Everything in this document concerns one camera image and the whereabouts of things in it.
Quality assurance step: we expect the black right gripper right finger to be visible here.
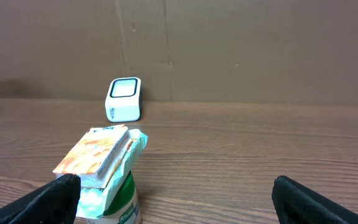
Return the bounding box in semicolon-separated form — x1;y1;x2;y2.
272;175;358;224

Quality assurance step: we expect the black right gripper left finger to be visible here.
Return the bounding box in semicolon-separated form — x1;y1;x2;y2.
0;174;81;224

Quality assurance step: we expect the teal orange soup packet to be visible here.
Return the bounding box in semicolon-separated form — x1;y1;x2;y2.
53;124;148;219

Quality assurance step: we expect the white barcode scanner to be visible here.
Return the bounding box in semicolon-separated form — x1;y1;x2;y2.
104;77;142;123

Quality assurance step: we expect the green white cup container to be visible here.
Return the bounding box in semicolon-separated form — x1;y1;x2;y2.
85;172;142;224

